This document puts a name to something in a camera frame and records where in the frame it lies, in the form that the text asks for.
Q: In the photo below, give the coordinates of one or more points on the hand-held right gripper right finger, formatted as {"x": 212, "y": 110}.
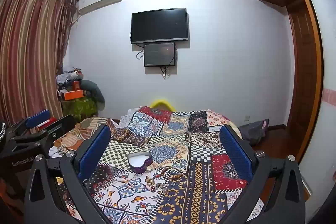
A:
{"x": 235, "y": 155}

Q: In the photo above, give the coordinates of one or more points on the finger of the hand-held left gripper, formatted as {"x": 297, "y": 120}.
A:
{"x": 61, "y": 128}
{"x": 38, "y": 118}

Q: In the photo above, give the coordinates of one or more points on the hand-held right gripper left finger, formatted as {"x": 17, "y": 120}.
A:
{"x": 94, "y": 154}

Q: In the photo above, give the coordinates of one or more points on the purple heart-shaped tin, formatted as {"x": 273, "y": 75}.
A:
{"x": 140, "y": 162}

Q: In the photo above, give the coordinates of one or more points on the striped orange blanket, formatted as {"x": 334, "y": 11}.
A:
{"x": 86, "y": 127}

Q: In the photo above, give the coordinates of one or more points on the green patterned cloth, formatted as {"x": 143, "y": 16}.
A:
{"x": 78, "y": 108}

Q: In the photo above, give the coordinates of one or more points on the grey bag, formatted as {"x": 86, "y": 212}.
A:
{"x": 253, "y": 132}

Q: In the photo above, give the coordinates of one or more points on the orange box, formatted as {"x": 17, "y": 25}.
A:
{"x": 74, "y": 95}

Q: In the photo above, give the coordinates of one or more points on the grey-green plush cushion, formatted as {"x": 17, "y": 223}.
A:
{"x": 93, "y": 91}

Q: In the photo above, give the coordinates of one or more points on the pile of household clutter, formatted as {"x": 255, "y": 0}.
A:
{"x": 68, "y": 77}

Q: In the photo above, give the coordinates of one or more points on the patchwork patterned blanket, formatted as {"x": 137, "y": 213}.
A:
{"x": 170, "y": 140}

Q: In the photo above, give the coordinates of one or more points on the striped red curtain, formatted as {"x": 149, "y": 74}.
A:
{"x": 29, "y": 50}

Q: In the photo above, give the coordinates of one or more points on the yellow plastic chair back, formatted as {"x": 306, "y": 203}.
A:
{"x": 161, "y": 103}

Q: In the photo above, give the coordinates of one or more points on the brown wooden door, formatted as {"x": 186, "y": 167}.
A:
{"x": 305, "y": 69}

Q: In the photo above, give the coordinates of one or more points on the white wall socket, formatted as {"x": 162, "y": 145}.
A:
{"x": 247, "y": 117}

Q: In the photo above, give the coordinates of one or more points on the pink wall sticker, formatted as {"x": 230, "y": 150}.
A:
{"x": 329, "y": 95}

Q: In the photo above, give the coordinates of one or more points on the small black wall monitor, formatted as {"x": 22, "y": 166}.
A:
{"x": 159, "y": 54}

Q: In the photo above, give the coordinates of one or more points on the black wall television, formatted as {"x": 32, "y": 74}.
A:
{"x": 160, "y": 26}

